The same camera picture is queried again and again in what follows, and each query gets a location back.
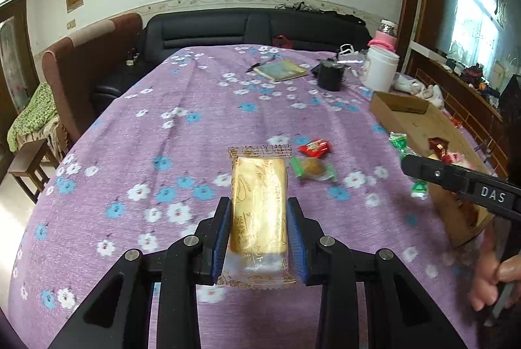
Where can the small red candy packet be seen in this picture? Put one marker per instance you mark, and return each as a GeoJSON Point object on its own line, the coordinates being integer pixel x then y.
{"type": "Point", "coordinates": [315, 147]}

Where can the wooden cabinet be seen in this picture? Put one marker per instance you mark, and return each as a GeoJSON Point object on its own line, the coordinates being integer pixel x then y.
{"type": "Point", "coordinates": [447, 88]}

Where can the black pen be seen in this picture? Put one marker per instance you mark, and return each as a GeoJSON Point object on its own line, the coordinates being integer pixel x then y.
{"type": "Point", "coordinates": [254, 67]}

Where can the black sofa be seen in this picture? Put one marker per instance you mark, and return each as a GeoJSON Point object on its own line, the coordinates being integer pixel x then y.
{"type": "Point", "coordinates": [203, 31]}

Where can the black cylindrical container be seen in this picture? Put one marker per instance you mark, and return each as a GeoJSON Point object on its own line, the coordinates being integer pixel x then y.
{"type": "Point", "coordinates": [330, 78]}

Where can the dark jacket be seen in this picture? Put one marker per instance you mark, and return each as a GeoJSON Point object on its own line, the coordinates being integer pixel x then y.
{"type": "Point", "coordinates": [346, 18]}

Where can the small red bag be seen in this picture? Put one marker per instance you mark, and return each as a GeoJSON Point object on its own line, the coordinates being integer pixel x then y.
{"type": "Point", "coordinates": [283, 42]}

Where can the wooden stool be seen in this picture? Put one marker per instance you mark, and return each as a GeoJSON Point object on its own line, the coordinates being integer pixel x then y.
{"type": "Point", "coordinates": [28, 165]}

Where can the wooden door with glass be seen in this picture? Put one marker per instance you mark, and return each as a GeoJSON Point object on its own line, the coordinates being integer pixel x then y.
{"type": "Point", "coordinates": [12, 47]}

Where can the green wrapped pastry packet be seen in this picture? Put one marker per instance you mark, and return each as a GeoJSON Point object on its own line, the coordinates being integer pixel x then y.
{"type": "Point", "coordinates": [313, 169]}

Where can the white crumpled cloth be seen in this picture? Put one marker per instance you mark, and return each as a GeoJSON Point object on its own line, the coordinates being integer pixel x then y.
{"type": "Point", "coordinates": [419, 90]}

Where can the small bottle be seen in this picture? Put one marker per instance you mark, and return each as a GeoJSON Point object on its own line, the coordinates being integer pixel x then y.
{"type": "Point", "coordinates": [132, 57]}

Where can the yellow-green notebook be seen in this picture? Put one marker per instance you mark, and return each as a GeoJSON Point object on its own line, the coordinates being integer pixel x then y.
{"type": "Point", "coordinates": [283, 71]}

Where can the white plastic jar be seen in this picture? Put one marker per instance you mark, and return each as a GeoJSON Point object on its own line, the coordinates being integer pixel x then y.
{"type": "Point", "coordinates": [380, 70]}

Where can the bright window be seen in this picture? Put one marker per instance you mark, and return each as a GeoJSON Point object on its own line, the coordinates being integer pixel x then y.
{"type": "Point", "coordinates": [480, 19]}

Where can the pink-collared glass jar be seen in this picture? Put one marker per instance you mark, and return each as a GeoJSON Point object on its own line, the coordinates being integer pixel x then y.
{"type": "Point", "coordinates": [384, 37]}

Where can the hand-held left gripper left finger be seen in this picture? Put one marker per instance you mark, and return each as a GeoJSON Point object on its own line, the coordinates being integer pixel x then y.
{"type": "Point", "coordinates": [222, 247]}

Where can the clear plastic cup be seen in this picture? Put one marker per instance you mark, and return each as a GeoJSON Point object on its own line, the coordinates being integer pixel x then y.
{"type": "Point", "coordinates": [350, 53]}

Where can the green patterned cloth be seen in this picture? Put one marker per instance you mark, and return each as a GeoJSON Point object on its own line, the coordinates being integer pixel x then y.
{"type": "Point", "coordinates": [32, 117]}

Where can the golden cake packet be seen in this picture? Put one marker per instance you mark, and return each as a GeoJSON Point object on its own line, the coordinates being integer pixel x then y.
{"type": "Point", "coordinates": [260, 194]}

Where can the green white candy packet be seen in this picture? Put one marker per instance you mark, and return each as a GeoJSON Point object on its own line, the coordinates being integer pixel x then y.
{"type": "Point", "coordinates": [399, 143]}

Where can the wall outlet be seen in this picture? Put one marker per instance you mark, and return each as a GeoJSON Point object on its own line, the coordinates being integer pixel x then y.
{"type": "Point", "coordinates": [71, 24]}

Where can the pile of assorted snack packets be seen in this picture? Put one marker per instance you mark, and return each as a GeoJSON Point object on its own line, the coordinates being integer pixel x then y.
{"type": "Point", "coordinates": [441, 149]}

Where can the brown armchair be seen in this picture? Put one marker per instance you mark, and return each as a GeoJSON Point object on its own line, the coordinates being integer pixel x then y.
{"type": "Point", "coordinates": [89, 64]}

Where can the dark red bag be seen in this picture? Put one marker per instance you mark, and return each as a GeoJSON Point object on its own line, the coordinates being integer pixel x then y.
{"type": "Point", "coordinates": [478, 76]}

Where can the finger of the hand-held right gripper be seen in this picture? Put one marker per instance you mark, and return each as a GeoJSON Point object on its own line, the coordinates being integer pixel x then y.
{"type": "Point", "coordinates": [435, 172]}

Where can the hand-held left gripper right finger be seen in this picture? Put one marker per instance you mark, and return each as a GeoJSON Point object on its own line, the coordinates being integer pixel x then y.
{"type": "Point", "coordinates": [295, 243]}

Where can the person's right hand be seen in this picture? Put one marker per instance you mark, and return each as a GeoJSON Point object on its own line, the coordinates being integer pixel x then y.
{"type": "Point", "coordinates": [484, 279]}

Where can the cardboard box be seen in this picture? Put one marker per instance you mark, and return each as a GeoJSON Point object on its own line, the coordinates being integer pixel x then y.
{"type": "Point", "coordinates": [411, 121]}

